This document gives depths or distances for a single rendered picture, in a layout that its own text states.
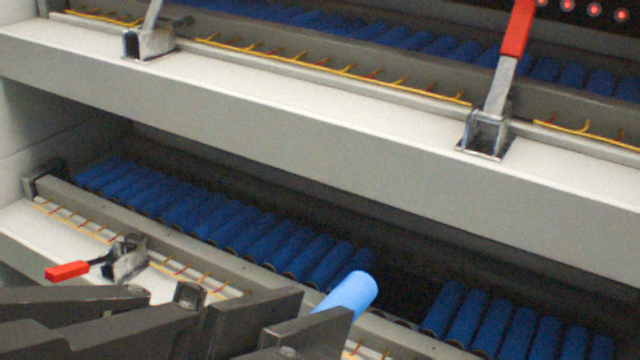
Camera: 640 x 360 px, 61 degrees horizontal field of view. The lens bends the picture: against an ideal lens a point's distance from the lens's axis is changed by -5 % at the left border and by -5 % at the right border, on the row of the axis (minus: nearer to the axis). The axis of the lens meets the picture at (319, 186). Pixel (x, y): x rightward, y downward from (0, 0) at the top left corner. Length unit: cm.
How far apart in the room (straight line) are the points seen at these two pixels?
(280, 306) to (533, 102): 22
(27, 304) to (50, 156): 49
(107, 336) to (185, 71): 29
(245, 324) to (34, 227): 41
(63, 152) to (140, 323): 50
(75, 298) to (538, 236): 24
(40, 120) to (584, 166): 51
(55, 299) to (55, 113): 48
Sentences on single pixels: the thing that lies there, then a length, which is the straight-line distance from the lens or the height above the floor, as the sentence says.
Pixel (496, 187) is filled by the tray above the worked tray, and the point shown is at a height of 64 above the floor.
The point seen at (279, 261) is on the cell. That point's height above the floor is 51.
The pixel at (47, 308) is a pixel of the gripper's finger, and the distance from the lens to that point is 18.
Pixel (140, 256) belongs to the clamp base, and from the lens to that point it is 52.
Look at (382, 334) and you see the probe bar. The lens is 42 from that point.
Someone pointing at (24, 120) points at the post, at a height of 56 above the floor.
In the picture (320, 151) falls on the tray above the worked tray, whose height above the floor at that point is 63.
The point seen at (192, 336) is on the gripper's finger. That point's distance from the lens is 20.
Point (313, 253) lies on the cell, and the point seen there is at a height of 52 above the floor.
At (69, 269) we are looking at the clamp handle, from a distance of 47.
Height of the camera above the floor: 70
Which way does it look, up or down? 15 degrees down
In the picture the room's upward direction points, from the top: 12 degrees clockwise
